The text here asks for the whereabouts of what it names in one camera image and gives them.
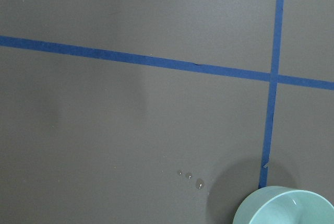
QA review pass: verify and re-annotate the mint green bowl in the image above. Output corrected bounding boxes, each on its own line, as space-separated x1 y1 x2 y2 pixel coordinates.
233 186 333 224

